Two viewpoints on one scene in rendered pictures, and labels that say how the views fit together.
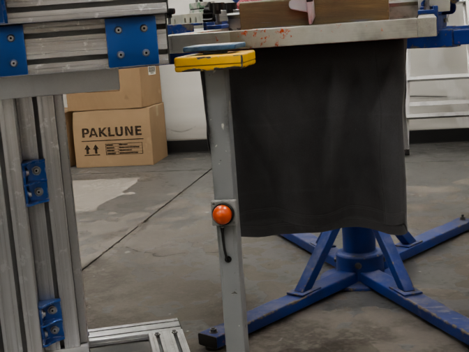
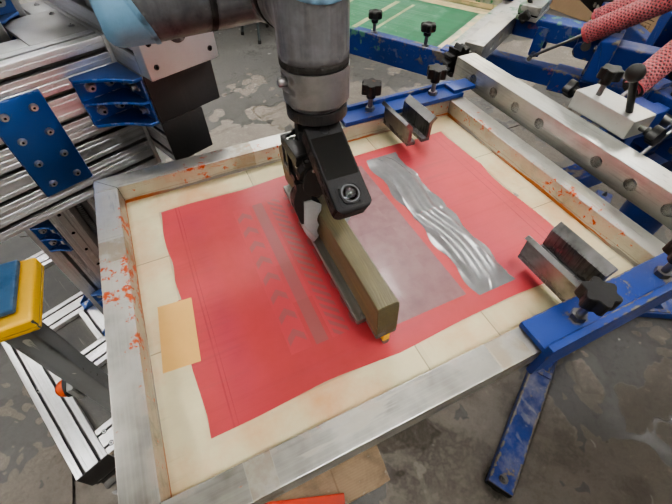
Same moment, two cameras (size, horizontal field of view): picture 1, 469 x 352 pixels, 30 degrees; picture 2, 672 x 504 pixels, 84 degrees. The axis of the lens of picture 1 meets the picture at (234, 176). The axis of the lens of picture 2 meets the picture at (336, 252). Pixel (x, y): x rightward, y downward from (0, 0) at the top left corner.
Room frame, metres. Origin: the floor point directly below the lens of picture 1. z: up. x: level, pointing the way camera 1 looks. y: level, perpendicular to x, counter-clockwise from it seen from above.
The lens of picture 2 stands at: (1.90, -0.53, 1.42)
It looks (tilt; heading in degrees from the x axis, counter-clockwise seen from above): 50 degrees down; 52
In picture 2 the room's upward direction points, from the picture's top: straight up
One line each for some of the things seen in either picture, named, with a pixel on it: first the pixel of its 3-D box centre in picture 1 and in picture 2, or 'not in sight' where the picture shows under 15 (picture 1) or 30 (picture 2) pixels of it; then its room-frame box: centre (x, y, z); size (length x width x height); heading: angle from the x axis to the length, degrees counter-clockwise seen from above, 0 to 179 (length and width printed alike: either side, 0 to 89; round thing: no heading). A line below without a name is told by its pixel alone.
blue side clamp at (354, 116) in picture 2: (225, 33); (400, 112); (2.49, 0.00, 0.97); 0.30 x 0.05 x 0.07; 167
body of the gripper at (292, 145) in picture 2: not in sight; (316, 143); (2.13, -0.19, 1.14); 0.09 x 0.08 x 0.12; 78
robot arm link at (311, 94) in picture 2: not in sight; (313, 83); (2.13, -0.19, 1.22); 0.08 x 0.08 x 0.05
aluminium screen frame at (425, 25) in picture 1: (313, 30); (363, 227); (2.20, -0.22, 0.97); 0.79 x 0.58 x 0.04; 167
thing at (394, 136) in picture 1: (303, 142); not in sight; (1.91, -0.16, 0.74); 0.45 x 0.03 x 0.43; 77
